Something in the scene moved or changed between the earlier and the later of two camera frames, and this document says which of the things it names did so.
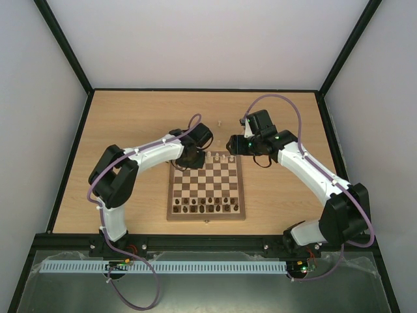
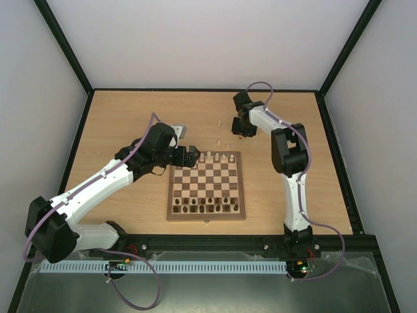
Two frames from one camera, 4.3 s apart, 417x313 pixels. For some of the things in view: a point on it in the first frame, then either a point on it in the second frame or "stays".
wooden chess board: (214, 193) stays
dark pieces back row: (203, 201) stays
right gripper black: (234, 144) -> (243, 128)
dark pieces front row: (201, 208) stays
